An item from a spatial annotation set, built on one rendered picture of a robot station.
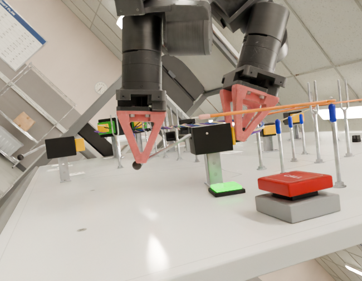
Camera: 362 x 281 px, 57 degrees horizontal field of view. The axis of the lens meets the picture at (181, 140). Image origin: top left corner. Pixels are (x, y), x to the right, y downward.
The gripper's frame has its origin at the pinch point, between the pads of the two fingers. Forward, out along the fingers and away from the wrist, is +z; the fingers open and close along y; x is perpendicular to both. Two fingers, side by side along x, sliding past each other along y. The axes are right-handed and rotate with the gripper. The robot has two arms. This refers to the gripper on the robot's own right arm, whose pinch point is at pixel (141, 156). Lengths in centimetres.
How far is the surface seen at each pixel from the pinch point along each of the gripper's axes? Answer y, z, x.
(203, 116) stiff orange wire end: -11.8, -5.6, -7.1
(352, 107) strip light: 291, -26, -217
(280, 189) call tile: -19.6, 1.0, -12.9
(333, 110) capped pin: -11.4, -6.6, -22.4
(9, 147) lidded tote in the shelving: 646, 43, 274
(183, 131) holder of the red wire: 58, -3, -12
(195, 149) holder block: -1.6, -1.3, -7.6
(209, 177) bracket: -0.5, 2.9, -9.9
